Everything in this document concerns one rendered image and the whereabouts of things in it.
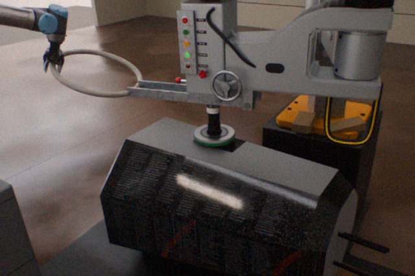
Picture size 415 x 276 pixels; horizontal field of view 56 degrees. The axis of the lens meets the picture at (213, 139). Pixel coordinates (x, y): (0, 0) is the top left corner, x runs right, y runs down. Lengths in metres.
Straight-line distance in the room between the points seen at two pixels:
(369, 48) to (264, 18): 7.03
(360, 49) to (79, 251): 2.05
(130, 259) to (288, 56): 1.60
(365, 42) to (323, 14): 0.20
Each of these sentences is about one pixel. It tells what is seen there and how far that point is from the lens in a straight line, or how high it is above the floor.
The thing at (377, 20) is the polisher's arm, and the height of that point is 1.49.
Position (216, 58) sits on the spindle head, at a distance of 1.78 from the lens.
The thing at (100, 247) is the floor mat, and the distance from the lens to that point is 2.74.
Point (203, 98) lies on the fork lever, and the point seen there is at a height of 1.09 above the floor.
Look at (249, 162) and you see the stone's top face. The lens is 1.88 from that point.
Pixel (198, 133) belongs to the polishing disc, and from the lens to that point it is 2.05.
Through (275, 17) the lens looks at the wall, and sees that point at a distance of 8.53.
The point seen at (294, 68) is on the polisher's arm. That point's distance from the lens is 1.72.
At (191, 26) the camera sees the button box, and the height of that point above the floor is 1.45.
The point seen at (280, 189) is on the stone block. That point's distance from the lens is 1.73.
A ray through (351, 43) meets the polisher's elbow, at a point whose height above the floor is 1.40.
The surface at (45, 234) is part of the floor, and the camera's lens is 3.01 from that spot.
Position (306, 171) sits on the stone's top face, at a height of 0.82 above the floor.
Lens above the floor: 1.80
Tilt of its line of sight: 28 degrees down
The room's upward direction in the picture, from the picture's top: 2 degrees counter-clockwise
